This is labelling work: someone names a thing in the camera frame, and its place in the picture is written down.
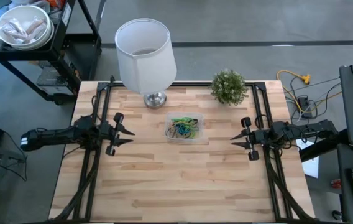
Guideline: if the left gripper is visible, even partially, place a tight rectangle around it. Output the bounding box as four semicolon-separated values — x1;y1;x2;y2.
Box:
100;112;135;156

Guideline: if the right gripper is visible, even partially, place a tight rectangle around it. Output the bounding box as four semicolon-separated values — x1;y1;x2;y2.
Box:
230;116;272;161

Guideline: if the large black rubber band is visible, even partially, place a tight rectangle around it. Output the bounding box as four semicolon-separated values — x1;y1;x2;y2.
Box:
165;121;201;140

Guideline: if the green rubber band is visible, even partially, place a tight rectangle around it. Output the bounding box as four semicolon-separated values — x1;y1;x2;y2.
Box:
170;116;199;125
185;124;201;140

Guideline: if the clear plastic bin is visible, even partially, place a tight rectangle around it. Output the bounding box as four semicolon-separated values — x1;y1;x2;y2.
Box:
163;111;204;144

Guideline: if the green potted plant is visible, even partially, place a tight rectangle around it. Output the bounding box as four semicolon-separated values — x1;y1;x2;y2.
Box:
209;68;249;106

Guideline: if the black power strip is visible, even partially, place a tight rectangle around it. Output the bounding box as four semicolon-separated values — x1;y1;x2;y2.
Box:
297;95;314;119

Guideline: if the white shade silver table lamp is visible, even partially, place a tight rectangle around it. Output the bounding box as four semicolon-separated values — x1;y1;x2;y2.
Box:
114;17;178;110

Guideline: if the white paper sheet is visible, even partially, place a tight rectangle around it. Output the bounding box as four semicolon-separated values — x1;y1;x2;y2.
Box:
296;136;320;179

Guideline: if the black metal beam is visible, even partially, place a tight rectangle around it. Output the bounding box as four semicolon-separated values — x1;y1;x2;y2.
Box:
299;128;351;162

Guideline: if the grey flat device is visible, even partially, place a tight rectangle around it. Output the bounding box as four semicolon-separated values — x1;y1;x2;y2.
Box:
36;65;71;94

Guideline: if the black utility cart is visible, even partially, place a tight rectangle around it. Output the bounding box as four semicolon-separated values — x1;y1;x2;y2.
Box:
0;0;108;106

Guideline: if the white paper label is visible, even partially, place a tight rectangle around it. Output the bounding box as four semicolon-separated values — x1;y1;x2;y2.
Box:
61;2;72;27

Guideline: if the pink wrapped packet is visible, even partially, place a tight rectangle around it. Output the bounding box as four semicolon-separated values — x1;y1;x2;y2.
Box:
24;17;47;40
1;17;28;43

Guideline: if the orange printed box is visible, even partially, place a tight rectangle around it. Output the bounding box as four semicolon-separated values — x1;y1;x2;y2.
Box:
47;0;65;9

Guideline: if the white bowl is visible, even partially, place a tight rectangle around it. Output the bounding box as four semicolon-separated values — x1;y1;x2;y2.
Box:
0;4;55;52

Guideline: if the black aluminium table frame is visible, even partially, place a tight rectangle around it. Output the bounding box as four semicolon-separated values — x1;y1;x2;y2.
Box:
48;74;317;223

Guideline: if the yellow extension cord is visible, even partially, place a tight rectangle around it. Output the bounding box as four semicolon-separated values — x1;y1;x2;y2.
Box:
276;69;344;114

